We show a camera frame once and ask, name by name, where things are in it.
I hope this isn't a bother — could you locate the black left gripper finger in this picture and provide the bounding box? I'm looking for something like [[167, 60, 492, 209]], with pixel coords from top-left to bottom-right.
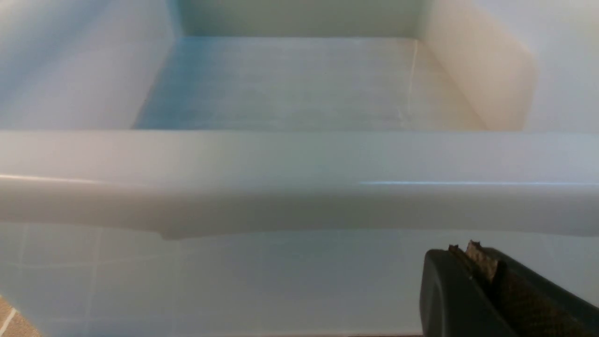
[[419, 241, 599, 337]]

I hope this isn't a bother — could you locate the large white plastic tub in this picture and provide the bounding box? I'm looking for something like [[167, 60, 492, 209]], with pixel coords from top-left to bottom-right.
[[1, 0, 598, 337]]

